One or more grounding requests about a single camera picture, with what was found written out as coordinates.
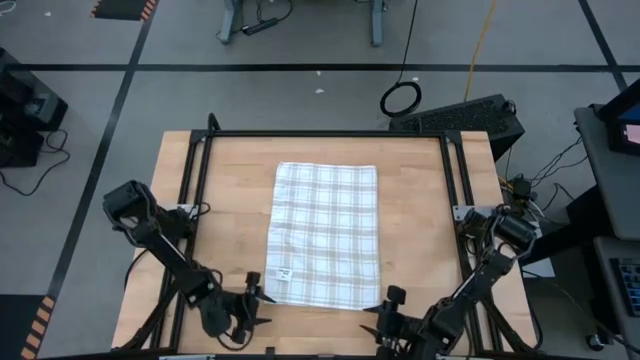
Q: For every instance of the grey desk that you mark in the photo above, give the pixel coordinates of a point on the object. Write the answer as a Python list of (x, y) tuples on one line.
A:
[(607, 300), (615, 190)]

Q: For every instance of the black aluminium table frame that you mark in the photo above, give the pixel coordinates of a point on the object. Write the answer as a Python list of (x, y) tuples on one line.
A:
[(320, 134)]

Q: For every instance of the black desk base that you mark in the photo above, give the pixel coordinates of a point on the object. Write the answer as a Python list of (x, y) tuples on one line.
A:
[(575, 235)]

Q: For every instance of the black equipment stack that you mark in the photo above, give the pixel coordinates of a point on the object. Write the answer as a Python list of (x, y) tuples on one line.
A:
[(25, 100)]

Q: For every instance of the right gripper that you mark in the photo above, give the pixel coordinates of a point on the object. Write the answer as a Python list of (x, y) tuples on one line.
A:
[(400, 335)]

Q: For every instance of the black keypad with blue keys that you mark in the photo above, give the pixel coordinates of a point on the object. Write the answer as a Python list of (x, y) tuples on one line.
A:
[(630, 287)]

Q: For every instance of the black clamp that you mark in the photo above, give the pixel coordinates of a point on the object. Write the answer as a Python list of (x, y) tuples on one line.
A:
[(270, 352)]

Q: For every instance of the black mesh computer tower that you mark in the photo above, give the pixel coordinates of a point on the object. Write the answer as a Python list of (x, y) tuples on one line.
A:
[(457, 120)]

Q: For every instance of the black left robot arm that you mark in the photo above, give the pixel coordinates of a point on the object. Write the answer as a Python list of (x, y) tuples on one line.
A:
[(170, 255)]

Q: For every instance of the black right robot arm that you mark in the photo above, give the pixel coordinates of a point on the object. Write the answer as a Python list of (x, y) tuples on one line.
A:
[(480, 280)]

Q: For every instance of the black caster wheel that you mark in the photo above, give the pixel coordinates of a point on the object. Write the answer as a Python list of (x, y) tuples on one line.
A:
[(595, 342)]

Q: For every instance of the black power adapter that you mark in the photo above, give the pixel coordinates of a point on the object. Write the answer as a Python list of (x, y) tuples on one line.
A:
[(522, 187)]

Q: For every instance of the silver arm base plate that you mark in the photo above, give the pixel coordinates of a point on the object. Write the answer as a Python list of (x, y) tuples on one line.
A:
[(462, 211), (185, 208)]

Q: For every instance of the black power strip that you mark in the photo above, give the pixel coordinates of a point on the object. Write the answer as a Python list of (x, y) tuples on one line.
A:
[(260, 26)]

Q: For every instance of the grey desk leg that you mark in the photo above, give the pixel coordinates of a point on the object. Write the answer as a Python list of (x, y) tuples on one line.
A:
[(229, 22), (377, 25)]

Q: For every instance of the black monitor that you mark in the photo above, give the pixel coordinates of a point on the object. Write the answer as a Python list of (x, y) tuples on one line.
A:
[(620, 125)]

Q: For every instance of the white plaid towel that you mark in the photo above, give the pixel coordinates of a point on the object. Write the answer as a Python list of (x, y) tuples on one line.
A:
[(325, 235)]

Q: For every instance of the black mat with orange stripes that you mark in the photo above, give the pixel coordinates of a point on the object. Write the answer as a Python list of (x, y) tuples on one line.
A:
[(122, 9), (20, 320)]

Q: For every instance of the white paper sheet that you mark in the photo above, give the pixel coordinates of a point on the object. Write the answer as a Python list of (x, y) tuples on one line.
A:
[(545, 267)]

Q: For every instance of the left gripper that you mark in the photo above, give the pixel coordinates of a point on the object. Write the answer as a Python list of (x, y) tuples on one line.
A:
[(237, 312)]

